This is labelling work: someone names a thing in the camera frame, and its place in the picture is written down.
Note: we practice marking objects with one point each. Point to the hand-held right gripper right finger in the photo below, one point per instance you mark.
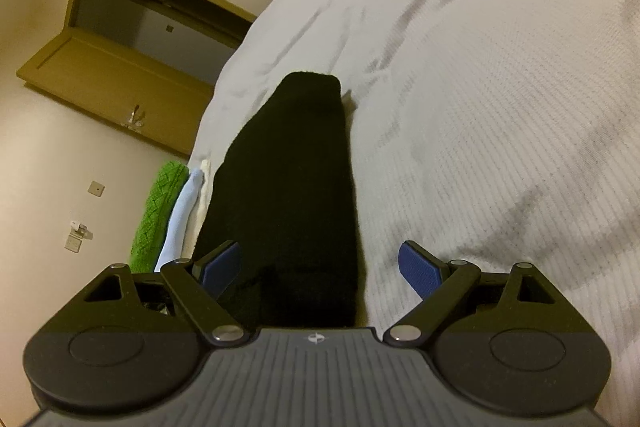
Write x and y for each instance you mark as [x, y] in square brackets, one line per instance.
[420, 269]

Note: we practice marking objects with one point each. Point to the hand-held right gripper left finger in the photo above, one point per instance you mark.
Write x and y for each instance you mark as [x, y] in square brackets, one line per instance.
[222, 269]

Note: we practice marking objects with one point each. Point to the black garment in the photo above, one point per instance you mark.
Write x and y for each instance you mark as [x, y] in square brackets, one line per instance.
[290, 187]

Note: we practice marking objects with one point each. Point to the light blue folded cloth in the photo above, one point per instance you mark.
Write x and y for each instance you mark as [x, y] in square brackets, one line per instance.
[177, 222]

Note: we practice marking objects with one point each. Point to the white folded cloth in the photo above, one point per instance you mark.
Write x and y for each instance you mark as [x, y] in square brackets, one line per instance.
[206, 187]

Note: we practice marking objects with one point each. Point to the green knitted cloth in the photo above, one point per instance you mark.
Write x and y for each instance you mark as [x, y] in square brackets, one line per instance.
[155, 212]

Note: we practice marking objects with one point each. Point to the white duvet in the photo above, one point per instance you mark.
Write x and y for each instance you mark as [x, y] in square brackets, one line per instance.
[475, 107]

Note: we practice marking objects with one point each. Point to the wooden door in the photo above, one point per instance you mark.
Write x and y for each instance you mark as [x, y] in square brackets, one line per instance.
[115, 82]

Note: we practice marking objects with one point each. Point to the white wall control panel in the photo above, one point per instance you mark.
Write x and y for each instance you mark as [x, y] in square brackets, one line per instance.
[76, 237]

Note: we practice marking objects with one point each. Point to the small square wall switch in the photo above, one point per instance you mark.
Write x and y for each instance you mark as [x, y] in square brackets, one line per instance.
[96, 188]

